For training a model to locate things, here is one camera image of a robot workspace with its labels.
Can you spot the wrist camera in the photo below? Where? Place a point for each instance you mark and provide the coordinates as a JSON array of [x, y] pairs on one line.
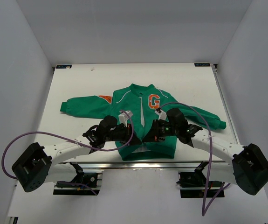
[[161, 114], [124, 116]]

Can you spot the aluminium front table rail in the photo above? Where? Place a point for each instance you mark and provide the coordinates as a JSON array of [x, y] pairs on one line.
[[139, 165]]

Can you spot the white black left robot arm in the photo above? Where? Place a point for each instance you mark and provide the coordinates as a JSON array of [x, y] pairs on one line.
[[41, 164]]

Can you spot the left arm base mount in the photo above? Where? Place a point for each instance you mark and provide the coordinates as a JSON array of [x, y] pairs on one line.
[[71, 179]]

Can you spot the dark label sticker corner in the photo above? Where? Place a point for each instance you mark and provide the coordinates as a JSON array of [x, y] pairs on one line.
[[63, 66], [202, 64]]

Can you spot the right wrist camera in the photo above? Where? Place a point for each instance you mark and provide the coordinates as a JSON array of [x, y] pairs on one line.
[[161, 114]]

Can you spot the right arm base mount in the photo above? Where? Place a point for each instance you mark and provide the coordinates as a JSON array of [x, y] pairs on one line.
[[192, 184]]

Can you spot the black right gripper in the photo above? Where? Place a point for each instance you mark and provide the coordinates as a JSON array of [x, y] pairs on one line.
[[155, 135]]

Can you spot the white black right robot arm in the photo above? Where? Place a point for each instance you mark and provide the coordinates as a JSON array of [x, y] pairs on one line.
[[244, 166]]

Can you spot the green kids varsity jacket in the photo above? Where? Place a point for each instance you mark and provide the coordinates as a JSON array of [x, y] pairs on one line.
[[142, 101]]

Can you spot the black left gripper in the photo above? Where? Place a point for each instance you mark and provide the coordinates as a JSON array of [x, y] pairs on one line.
[[127, 133]]

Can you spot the dark label sticker right corner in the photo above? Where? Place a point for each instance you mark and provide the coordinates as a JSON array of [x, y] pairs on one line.
[[202, 64]]

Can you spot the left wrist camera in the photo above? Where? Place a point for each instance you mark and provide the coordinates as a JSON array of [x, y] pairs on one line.
[[124, 116]]

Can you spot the dark label sticker left corner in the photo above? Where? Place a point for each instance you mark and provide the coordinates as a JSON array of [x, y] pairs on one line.
[[63, 66]]

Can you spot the aluminium right side rail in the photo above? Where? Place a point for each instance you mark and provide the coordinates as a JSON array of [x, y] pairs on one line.
[[225, 104]]

